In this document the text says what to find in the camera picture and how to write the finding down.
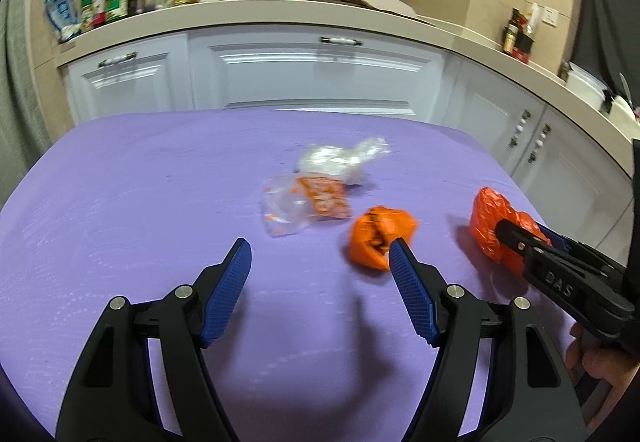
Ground red black canister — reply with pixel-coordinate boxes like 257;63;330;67
512;30;535;63

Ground orange plastic bag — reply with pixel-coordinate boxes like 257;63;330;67
347;205;418;271
468;187;553;275

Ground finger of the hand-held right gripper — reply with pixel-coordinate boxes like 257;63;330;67
535;222;601;265
496;219;548;263

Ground beaded cabinet handle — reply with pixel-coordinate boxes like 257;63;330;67
509;110;531;148
529;123;551;164

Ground grey green curtain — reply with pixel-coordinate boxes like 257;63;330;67
0;0;71;203

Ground person's right hand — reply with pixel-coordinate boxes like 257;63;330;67
565;325;638;390

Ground blue white bag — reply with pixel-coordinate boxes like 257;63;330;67
44;0;82;43

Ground clear crumpled plastic bag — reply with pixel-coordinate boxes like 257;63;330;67
297;137;392;186

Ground clear packet with orange print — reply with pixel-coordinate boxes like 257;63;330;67
262;173;353;239

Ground beige kitchen countertop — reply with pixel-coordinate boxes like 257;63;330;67
55;0;636;153

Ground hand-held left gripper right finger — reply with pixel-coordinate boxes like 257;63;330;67
389;238;588;442

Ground purple table cloth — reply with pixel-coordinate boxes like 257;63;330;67
0;108;583;442

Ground white plastic container stack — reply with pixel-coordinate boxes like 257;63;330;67
565;62;608;106

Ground white kitchen cabinets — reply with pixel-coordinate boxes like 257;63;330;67
57;25;636;243

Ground dark sauce bottle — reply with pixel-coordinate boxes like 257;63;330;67
502;8;521;56

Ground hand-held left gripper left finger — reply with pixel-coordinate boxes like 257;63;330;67
55;238;252;442

